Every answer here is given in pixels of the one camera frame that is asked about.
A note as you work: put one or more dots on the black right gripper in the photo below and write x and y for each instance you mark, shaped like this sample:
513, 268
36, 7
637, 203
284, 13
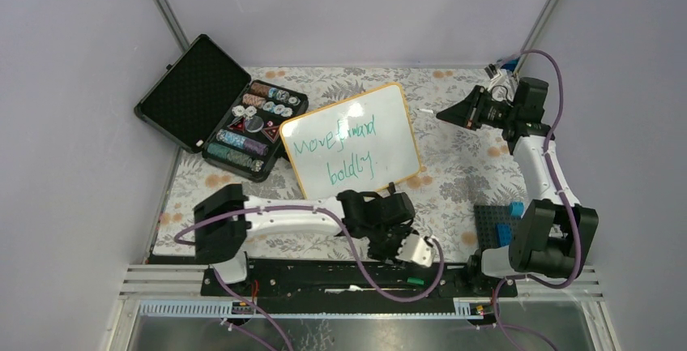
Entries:
467, 113

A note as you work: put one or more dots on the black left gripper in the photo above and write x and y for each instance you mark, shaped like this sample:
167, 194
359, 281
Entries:
390, 254

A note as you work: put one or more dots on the yellow framed whiteboard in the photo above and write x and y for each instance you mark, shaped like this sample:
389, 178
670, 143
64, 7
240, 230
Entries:
361, 143

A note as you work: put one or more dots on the green marker cap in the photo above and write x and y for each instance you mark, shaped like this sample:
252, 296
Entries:
415, 281

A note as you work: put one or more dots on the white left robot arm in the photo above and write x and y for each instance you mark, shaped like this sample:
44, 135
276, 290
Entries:
225, 220

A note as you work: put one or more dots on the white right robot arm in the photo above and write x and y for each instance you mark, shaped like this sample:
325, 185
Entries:
554, 236

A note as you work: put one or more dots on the grey lego baseplate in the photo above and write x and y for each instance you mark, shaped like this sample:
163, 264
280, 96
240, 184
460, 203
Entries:
495, 225

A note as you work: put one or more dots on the light blue lego brick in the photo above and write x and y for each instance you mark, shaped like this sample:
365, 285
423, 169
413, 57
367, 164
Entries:
516, 209

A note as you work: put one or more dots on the black poker chip case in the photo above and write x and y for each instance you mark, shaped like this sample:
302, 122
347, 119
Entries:
209, 105

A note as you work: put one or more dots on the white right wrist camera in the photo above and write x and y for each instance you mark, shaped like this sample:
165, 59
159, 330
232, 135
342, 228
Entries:
499, 76

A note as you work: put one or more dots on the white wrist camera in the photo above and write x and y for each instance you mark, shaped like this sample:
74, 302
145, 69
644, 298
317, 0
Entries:
499, 76
417, 250

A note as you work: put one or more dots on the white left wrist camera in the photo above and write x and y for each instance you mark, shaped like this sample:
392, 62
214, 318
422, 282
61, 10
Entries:
417, 250

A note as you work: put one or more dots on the blue corner bracket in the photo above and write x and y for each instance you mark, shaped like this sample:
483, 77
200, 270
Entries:
509, 65

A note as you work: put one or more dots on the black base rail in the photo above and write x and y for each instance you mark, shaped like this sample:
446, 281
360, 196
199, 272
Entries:
287, 278

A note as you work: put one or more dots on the white slotted cable duct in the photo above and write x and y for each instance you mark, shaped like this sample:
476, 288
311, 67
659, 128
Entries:
333, 306

